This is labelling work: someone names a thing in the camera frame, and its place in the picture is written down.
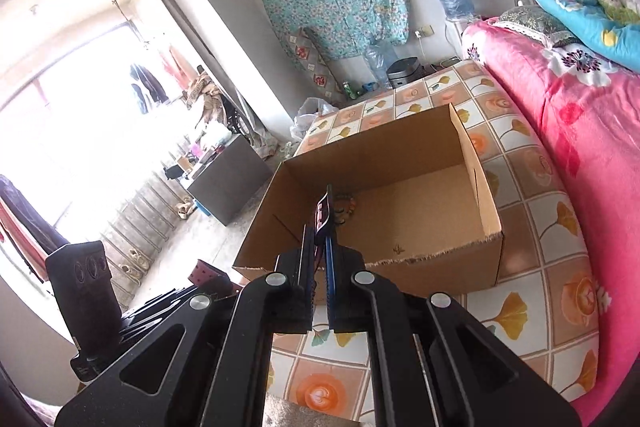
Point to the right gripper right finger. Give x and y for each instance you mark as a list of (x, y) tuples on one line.
[(433, 363)]

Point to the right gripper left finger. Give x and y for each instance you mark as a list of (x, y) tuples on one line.
[(207, 364)]

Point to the pink strap smart watch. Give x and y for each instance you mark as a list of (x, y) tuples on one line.
[(324, 227)]

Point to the white fluffy towel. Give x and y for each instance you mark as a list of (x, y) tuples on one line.
[(283, 413)]

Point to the brown cardboard box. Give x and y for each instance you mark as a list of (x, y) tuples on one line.
[(416, 182)]

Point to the grey low cabinet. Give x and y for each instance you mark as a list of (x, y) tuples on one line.
[(229, 180)]

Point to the white plastic bag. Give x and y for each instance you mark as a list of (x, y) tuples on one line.
[(311, 109)]

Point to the black rice cooker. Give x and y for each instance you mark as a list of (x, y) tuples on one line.
[(404, 71)]

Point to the pink floral blanket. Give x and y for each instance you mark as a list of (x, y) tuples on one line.
[(586, 111)]

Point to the blue quilt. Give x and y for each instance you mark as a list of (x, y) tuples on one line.
[(609, 32)]

